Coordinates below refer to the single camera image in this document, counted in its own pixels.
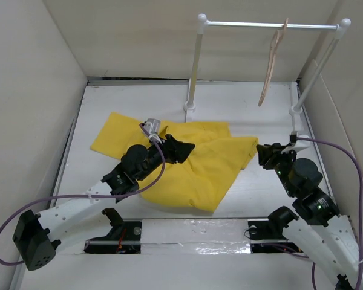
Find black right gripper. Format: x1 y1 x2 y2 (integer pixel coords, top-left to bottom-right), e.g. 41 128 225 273
255 141 297 196

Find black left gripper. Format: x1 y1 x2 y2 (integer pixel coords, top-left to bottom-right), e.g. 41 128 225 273
136 134 193 182

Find yellow trousers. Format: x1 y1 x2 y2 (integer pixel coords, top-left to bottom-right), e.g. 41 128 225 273
90 112 259 213

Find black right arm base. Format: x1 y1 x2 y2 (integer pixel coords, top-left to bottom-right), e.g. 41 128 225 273
244 207 308 259

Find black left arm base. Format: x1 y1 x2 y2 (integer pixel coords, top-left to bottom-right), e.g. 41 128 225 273
83 208 142 254

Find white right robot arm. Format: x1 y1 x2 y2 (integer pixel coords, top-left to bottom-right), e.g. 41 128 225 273
257 143 363 289

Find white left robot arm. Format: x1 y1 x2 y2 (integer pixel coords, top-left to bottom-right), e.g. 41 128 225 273
13 134 195 271

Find wooden clothes hanger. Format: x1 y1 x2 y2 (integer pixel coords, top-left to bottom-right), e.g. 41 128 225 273
258 18 289 107

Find white clothes rack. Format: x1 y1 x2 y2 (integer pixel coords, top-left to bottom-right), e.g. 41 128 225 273
183 13 352 143

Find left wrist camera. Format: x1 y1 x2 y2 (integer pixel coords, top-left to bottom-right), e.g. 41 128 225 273
143 118 161 135

